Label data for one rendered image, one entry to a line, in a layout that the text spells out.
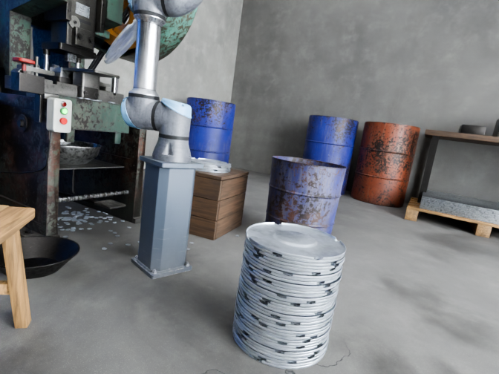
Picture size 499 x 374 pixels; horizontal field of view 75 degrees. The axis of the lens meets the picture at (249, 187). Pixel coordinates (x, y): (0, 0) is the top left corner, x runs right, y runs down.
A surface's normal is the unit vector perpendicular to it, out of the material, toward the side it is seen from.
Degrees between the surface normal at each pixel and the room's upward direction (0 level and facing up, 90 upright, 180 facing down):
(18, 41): 90
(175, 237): 90
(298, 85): 90
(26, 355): 0
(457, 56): 90
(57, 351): 0
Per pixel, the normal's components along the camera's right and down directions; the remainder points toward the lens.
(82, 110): 0.87, 0.20
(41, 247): 0.33, -0.49
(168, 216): 0.69, 0.22
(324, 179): 0.31, 0.25
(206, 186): -0.37, 0.11
